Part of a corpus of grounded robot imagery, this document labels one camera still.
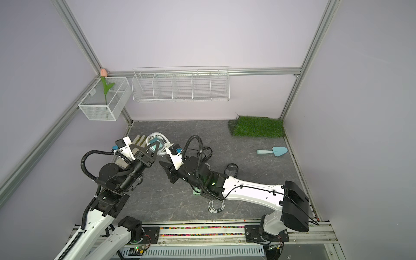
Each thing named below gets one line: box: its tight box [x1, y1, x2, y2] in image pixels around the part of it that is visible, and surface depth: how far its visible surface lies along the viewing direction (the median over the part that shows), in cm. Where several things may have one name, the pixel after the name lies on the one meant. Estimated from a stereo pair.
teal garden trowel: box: [256, 146, 289, 158], surface depth 105 cm
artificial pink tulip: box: [100, 68, 116, 106], surface depth 92 cm
